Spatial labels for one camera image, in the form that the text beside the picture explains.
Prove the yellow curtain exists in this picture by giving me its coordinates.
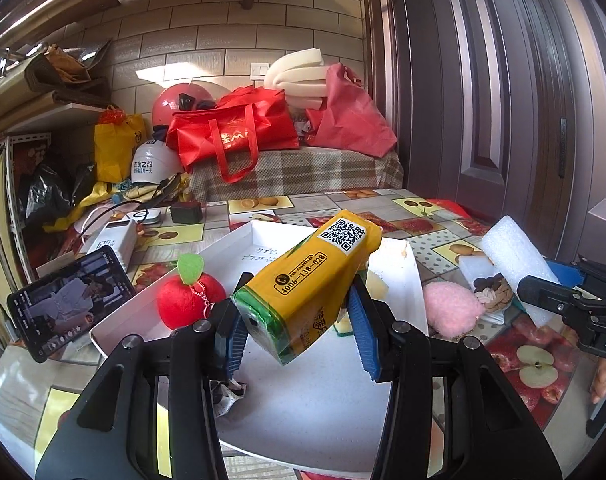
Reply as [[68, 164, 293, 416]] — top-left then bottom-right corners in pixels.
[[0, 135, 24, 281]]

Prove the yellow crumpled cloth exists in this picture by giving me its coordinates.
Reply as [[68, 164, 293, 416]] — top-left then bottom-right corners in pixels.
[[43, 172, 194, 233]]

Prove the fruit print tablecloth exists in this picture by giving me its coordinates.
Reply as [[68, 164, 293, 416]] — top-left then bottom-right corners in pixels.
[[0, 187, 604, 480]]

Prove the black smartphone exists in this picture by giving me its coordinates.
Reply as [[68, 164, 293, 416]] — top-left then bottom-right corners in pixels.
[[6, 245, 136, 363]]

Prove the red tote bag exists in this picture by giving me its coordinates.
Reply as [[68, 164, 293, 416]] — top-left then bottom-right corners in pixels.
[[165, 86, 301, 184]]

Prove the red helmet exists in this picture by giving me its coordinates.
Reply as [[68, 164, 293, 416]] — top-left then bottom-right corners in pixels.
[[150, 81, 229, 128]]

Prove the plaid covered bench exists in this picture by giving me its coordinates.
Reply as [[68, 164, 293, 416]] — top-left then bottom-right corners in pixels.
[[188, 146, 405, 203]]

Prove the white foam block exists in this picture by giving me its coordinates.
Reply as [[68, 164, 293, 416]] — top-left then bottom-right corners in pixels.
[[479, 215, 564, 327]]

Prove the grey braided rope knot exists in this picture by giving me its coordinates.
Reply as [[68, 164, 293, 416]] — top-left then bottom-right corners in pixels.
[[475, 282, 515, 313]]

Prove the pink plush ball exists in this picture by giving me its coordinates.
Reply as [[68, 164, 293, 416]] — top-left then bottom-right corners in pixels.
[[422, 281, 484, 337]]

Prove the black charger adapter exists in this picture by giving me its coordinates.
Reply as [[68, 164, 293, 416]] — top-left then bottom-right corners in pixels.
[[170, 201, 204, 225]]

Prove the white power bank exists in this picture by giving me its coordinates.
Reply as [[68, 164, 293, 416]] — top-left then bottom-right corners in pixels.
[[86, 219, 138, 267]]

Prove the yellow juice carton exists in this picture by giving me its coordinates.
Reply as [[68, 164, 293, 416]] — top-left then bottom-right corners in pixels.
[[231, 208, 384, 367]]

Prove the red plastic bag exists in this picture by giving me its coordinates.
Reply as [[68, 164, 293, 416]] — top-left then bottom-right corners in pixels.
[[307, 62, 399, 157]]

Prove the brown cardboard pile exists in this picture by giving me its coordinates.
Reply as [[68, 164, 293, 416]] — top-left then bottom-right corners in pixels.
[[23, 40, 114, 107]]

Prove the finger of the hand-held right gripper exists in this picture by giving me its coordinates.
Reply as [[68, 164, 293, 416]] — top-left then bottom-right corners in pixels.
[[516, 274, 606, 323], [545, 255, 606, 293]]

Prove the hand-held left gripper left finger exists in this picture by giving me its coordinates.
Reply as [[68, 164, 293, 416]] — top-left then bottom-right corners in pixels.
[[36, 297, 249, 480]]

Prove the white helmet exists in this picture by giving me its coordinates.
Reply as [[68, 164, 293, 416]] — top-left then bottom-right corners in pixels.
[[130, 140, 186, 188]]

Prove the cow print cloth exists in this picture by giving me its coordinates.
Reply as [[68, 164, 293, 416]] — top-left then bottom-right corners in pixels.
[[210, 379, 249, 418]]

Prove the yellow sponge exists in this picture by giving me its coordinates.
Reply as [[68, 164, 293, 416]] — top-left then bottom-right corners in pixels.
[[365, 269, 390, 306]]

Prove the red plush apple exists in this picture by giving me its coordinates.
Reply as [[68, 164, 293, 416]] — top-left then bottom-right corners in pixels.
[[156, 253, 229, 330]]

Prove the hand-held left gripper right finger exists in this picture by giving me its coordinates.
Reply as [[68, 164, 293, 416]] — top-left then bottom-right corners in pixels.
[[348, 280, 564, 480]]

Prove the person's right hand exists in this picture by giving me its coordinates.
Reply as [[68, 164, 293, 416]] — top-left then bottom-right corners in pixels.
[[590, 360, 606, 406]]

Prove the white shallow box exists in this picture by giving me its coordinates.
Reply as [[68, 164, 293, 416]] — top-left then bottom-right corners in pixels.
[[88, 220, 430, 476]]

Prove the black plastic bag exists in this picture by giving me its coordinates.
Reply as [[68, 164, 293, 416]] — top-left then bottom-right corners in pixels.
[[23, 160, 96, 226]]

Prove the white rolled foam sheet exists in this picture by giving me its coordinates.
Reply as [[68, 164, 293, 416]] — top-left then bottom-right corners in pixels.
[[263, 47, 334, 111]]

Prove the white metal shelf rack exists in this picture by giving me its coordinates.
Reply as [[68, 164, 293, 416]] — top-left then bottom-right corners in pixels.
[[0, 102, 109, 281]]

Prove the yellow bag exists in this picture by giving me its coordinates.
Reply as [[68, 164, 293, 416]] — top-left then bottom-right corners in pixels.
[[93, 105, 148, 184]]

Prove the brown metal door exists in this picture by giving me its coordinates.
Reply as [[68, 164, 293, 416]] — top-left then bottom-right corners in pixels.
[[363, 0, 606, 281]]

